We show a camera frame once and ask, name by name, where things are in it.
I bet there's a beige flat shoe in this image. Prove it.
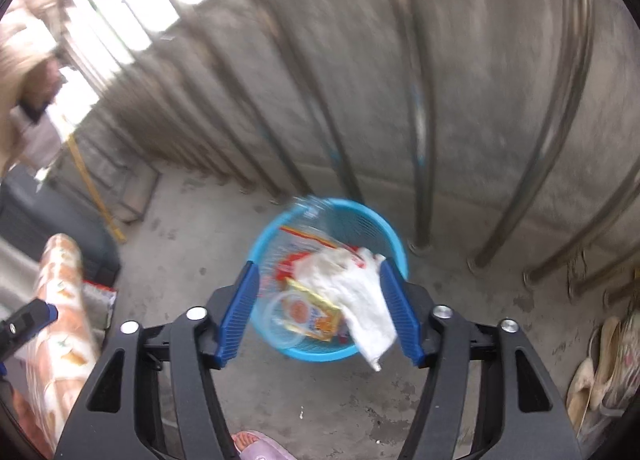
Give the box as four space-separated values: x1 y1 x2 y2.
589 317 622 412
566 359 602 437

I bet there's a yellow pole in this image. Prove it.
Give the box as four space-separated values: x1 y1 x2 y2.
67 133 127 244

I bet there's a wooden box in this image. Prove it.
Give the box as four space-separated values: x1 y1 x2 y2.
97 160 162 224

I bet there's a red plastic wrapper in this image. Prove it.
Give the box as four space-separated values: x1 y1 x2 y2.
276 253 312 282

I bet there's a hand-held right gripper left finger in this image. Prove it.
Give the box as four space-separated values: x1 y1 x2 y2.
52 260 261 460

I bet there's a metal railing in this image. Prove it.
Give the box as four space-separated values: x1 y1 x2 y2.
65 0 640 308

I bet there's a blue plastic basket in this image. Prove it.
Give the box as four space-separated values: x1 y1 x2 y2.
247 197 408 363

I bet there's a clear plastic bottle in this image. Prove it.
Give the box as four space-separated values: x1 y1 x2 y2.
287 195 332 227

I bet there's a person's slippered foot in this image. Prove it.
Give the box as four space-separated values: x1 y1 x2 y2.
232 430 297 460

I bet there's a hanging beige garment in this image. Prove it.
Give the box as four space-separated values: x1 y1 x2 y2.
0 0 67 171

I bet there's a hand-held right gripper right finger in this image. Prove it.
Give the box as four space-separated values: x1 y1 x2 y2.
378 260 583 460

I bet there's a red and white packet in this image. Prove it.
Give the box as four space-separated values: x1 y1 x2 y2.
278 224 346 255

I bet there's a white plastic bag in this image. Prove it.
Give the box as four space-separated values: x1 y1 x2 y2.
292 246 399 372

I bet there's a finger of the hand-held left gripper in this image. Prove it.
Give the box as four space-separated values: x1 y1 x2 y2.
0 299 58 366

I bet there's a clear plastic cup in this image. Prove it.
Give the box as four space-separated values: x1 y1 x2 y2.
265 290 307 348

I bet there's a red and grey bag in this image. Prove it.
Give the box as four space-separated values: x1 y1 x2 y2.
82 280 119 332

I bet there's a yellow and orange packet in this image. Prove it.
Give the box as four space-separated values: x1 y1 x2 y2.
282 277 346 343

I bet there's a dark grey ribbed box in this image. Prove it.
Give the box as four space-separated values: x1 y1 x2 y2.
0 165 122 286

